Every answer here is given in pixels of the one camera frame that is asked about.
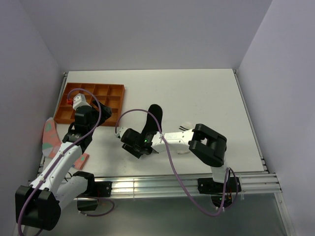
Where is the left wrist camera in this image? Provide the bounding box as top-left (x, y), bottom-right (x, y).
top-left (66, 93), bottom-right (89, 110)

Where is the orange compartment tray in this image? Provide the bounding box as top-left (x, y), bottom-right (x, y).
top-left (54, 83), bottom-right (125, 126)

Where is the aluminium rail frame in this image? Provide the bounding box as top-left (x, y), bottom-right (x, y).
top-left (23, 70), bottom-right (296, 236)

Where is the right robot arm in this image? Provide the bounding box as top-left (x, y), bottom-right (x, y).
top-left (116, 123), bottom-right (230, 192)

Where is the pink patterned sock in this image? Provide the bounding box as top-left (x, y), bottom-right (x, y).
top-left (42, 118), bottom-right (90, 170)

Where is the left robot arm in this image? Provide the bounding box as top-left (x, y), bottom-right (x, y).
top-left (15, 100), bottom-right (112, 235)

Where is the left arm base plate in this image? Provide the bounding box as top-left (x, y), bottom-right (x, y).
top-left (94, 181), bottom-right (112, 197)

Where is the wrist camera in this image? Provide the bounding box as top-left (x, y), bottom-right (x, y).
top-left (115, 126), bottom-right (128, 139)
top-left (66, 93), bottom-right (89, 110)

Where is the black cable clamp block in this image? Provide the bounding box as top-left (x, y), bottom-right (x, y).
top-left (77, 199), bottom-right (98, 212)

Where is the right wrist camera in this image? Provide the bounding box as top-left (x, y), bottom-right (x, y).
top-left (115, 126), bottom-right (128, 139)

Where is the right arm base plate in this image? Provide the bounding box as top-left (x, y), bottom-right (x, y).
top-left (197, 177), bottom-right (242, 195)

